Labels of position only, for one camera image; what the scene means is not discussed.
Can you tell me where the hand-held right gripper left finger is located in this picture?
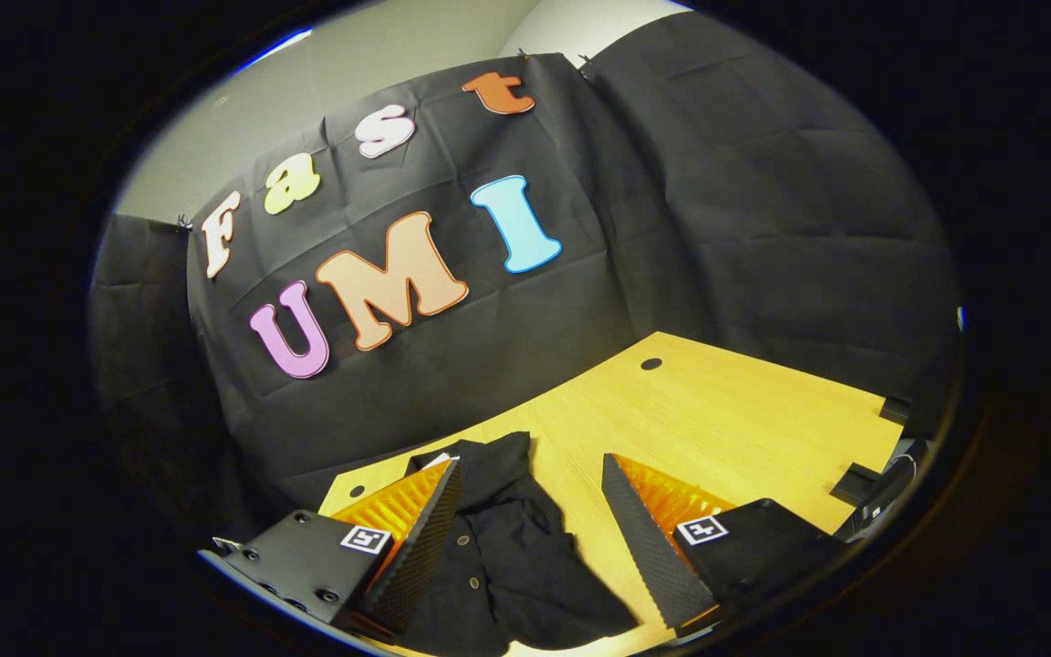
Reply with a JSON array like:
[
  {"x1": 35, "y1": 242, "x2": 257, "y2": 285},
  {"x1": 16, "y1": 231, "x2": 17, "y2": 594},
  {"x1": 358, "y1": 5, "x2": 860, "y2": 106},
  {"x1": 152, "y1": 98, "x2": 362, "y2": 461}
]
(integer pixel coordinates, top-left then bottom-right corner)
[{"x1": 213, "y1": 456, "x2": 464, "y2": 640}]

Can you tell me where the black button shirt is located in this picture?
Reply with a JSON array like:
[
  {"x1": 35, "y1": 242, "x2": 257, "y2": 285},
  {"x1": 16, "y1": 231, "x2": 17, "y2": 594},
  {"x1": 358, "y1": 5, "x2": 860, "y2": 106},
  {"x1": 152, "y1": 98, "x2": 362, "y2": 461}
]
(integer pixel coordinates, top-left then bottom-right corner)
[{"x1": 389, "y1": 431, "x2": 640, "y2": 657}]

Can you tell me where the black backdrop cloth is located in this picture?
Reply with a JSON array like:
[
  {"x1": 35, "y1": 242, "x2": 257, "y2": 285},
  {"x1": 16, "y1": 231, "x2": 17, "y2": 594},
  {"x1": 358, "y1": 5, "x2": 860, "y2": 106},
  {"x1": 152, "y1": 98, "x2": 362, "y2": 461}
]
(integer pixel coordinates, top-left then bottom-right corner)
[{"x1": 88, "y1": 11, "x2": 963, "y2": 539}]

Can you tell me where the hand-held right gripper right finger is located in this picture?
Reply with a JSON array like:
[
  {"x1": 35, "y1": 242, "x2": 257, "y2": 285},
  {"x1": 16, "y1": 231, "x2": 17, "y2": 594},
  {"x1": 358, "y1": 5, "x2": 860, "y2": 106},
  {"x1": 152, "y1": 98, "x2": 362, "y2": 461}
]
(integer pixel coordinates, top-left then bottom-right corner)
[{"x1": 600, "y1": 452, "x2": 855, "y2": 638}]

